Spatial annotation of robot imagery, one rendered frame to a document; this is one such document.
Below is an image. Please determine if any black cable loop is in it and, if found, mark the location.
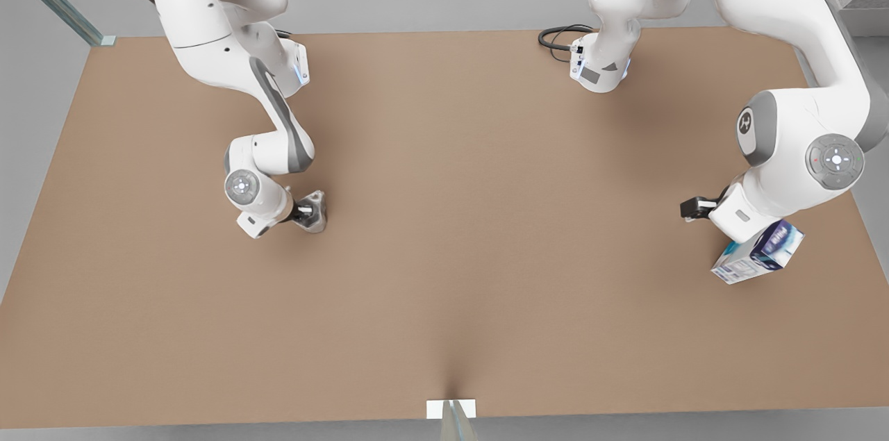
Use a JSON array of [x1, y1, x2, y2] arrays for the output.
[[538, 24, 597, 64]]

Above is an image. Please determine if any blue and white carton box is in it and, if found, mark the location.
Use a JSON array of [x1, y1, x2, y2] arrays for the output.
[[711, 219, 806, 286]]

